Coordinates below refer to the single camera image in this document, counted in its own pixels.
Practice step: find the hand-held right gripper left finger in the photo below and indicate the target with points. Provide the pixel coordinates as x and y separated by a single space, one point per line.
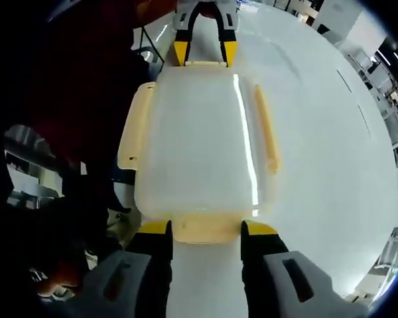
126 278

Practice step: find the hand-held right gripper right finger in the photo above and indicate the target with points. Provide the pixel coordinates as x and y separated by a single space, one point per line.
285 278

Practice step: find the clear lid with yellow latches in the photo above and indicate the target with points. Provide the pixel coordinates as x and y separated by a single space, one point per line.
199 139

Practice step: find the clear storage box lid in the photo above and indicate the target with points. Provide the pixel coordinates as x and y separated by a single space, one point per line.
192 116

